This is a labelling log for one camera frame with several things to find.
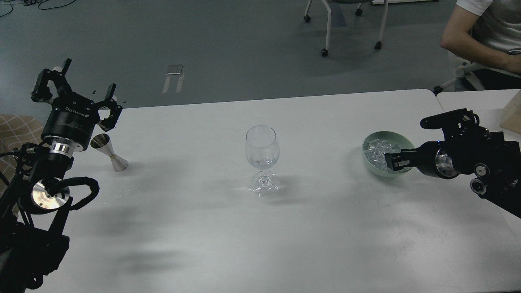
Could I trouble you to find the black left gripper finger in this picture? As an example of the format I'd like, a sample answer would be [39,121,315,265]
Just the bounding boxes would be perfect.
[31,58,73,104]
[96,83,123,131]

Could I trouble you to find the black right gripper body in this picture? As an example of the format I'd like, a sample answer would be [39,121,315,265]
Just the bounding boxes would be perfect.
[411,141,460,179]

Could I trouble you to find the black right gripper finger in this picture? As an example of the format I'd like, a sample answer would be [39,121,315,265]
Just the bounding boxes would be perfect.
[384,149,418,174]

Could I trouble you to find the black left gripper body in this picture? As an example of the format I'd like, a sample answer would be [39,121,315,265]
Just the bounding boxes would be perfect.
[41,98,99,151]

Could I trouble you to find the steel cocktail jigger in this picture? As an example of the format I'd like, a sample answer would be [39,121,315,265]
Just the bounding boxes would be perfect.
[90,133,129,172]

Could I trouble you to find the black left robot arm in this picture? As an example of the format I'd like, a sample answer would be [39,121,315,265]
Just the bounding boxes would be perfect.
[1,58,123,293]

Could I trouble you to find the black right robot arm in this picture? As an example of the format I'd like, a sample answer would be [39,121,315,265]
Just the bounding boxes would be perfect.
[385,125,521,217]

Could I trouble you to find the clear ice cubes pile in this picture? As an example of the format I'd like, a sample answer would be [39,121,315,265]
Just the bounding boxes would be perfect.
[363,139,401,173]

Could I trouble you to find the clear wine glass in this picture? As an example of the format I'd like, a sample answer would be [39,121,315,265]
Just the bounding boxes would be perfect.
[245,125,280,197]

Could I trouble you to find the green bowl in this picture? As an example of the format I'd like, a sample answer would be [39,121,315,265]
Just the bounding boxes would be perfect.
[362,131,414,178]

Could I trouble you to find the beige checkered sofa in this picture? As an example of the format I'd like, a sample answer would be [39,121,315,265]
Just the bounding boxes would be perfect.
[0,114,43,195]

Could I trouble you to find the beige cardboard box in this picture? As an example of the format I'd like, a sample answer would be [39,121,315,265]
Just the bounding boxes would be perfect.
[500,90,521,135]

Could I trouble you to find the seated person white shirt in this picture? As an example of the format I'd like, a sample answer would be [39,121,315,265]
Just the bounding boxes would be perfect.
[440,0,521,90]

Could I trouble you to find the white rolling chair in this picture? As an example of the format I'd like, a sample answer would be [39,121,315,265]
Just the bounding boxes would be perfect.
[303,0,391,57]

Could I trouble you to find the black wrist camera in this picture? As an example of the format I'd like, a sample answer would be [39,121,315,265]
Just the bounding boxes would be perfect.
[419,108,480,130]

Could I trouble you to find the black floor cables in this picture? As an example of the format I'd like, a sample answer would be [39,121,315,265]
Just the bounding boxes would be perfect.
[0,0,78,17]

